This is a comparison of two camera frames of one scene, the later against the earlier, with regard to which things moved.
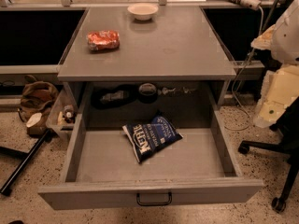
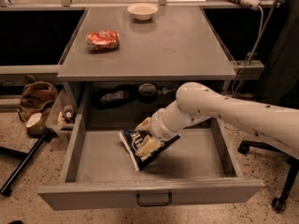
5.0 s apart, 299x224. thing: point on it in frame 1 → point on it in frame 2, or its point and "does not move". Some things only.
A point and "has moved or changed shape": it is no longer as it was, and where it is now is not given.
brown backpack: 36,101 does not move
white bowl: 143,11 does not move
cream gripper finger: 263,41 → 149,147
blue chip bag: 149,137 has moved or changed shape
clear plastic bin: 62,118 does not move
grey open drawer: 119,168 does not move
